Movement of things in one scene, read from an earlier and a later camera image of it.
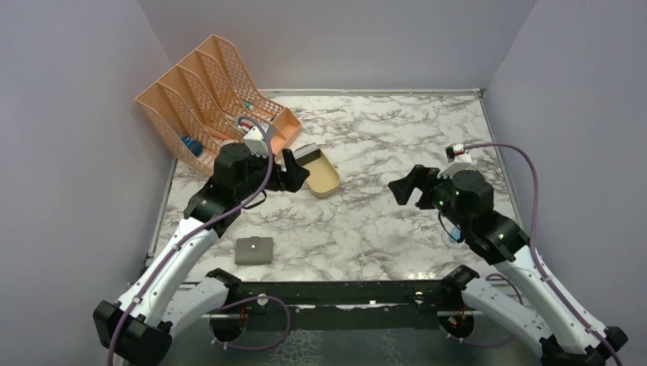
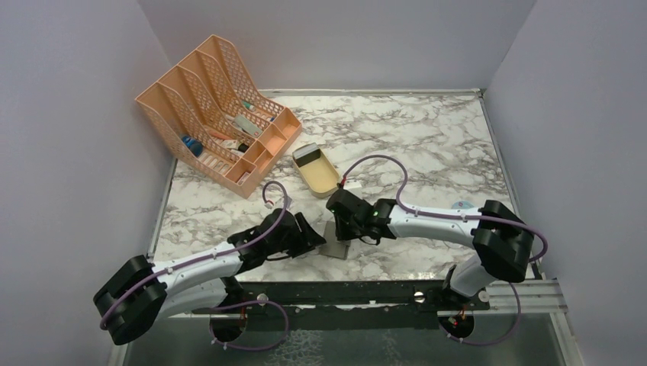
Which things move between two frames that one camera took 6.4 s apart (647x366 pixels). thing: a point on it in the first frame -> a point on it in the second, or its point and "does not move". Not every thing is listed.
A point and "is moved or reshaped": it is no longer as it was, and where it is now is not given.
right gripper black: x=425 y=178 -> x=343 y=234
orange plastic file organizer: x=197 y=108 does not move
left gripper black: x=294 y=175 -> x=306 y=239
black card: x=307 y=153 does not move
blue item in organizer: x=195 y=146 does not move
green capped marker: x=248 y=105 does not move
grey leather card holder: x=254 y=250 is moved or reshaped
